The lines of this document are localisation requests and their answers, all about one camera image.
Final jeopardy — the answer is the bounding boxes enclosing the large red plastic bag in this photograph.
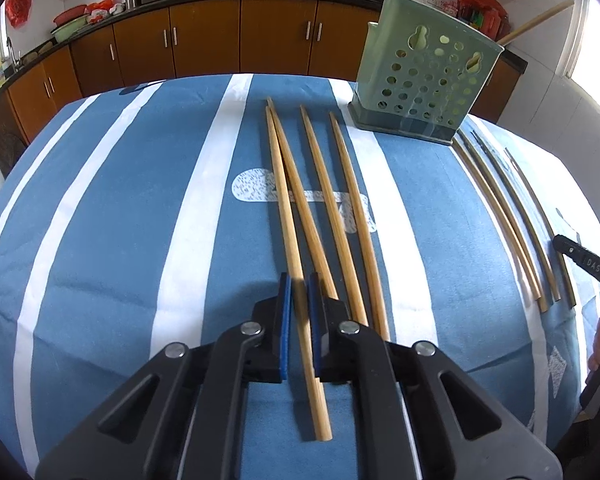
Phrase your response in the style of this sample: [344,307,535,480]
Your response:
[455,0,506,18]

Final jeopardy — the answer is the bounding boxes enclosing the blue white striped tablecloth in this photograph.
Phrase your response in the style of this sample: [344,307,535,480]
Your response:
[0,72,600,480]

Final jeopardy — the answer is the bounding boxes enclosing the red basin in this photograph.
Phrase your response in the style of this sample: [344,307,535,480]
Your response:
[53,4,88,26]

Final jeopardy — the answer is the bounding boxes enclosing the green perforated utensil holder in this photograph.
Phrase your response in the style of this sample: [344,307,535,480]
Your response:
[347,0,505,147]

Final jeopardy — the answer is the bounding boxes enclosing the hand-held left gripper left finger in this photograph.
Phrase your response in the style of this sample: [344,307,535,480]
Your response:
[34,272,293,480]

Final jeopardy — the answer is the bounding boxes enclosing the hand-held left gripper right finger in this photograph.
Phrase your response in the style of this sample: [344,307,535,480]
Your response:
[306,271,565,480]

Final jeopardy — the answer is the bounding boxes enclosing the wooden pole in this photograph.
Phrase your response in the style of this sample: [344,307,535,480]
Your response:
[496,0,576,47]

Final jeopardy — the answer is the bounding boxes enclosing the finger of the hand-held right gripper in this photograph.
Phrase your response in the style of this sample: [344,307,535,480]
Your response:
[552,233,600,295]

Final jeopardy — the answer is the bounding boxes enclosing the green basin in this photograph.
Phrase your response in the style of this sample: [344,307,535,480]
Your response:
[50,15,93,43]

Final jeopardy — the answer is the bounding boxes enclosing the brown base cabinets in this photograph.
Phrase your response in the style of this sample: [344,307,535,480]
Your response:
[0,0,528,161]

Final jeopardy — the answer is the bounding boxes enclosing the steel faucet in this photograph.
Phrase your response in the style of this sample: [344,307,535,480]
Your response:
[6,36,22,74]

